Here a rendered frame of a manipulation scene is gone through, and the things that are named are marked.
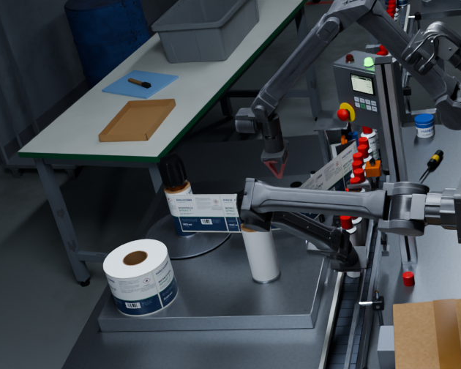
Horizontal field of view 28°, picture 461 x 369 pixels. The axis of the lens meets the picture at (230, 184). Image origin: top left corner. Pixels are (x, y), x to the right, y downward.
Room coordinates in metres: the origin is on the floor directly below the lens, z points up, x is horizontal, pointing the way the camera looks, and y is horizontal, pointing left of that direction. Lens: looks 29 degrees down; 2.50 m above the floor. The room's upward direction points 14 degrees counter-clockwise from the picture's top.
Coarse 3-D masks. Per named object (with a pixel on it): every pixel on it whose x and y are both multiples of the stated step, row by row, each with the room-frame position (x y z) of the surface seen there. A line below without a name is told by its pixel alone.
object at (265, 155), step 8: (264, 136) 2.34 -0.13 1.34; (280, 136) 2.34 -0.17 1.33; (264, 144) 2.35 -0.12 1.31; (272, 144) 2.33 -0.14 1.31; (280, 144) 2.34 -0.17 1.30; (264, 152) 2.35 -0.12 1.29; (272, 152) 2.33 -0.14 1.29; (280, 152) 2.33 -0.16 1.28; (264, 160) 2.32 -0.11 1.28; (280, 160) 2.30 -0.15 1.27
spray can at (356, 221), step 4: (352, 220) 2.26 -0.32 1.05; (356, 220) 2.25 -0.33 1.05; (360, 220) 2.26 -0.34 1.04; (356, 224) 2.25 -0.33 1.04; (360, 224) 2.25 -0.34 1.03; (360, 228) 2.25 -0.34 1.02; (360, 232) 2.25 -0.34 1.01; (360, 236) 2.25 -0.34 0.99; (364, 236) 2.26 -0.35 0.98; (360, 240) 2.25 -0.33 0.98; (364, 240) 2.26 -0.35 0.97; (360, 244) 2.25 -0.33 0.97; (364, 244) 2.26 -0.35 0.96; (368, 260) 2.26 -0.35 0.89; (368, 264) 2.26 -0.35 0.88
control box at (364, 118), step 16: (336, 64) 2.42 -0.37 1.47; (352, 64) 2.38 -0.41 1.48; (336, 80) 2.42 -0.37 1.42; (400, 80) 2.34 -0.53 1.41; (352, 96) 2.37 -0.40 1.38; (368, 96) 2.32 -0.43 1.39; (400, 96) 2.33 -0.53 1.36; (352, 112) 2.38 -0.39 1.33; (368, 112) 2.33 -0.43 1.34; (400, 112) 2.33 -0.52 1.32
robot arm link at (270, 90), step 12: (324, 24) 2.13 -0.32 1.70; (336, 24) 2.12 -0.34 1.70; (312, 36) 2.19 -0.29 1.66; (324, 36) 2.14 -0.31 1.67; (336, 36) 2.16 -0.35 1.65; (300, 48) 2.22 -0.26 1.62; (312, 48) 2.20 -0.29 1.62; (324, 48) 2.19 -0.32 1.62; (288, 60) 2.26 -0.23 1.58; (300, 60) 2.23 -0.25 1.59; (312, 60) 2.21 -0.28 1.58; (276, 72) 2.31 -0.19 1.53; (288, 72) 2.26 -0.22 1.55; (300, 72) 2.24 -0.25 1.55; (276, 84) 2.28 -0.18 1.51; (288, 84) 2.27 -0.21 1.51; (264, 96) 2.30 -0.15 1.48; (276, 96) 2.29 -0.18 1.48; (252, 108) 2.33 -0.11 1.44
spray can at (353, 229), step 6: (342, 216) 2.23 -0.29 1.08; (348, 216) 2.22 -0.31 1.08; (342, 222) 2.22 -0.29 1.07; (348, 222) 2.21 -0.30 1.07; (348, 228) 2.21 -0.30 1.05; (354, 228) 2.22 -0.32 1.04; (354, 234) 2.21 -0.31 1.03; (354, 240) 2.21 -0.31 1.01; (354, 246) 2.20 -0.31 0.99; (348, 276) 2.22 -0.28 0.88; (354, 276) 2.20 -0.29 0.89
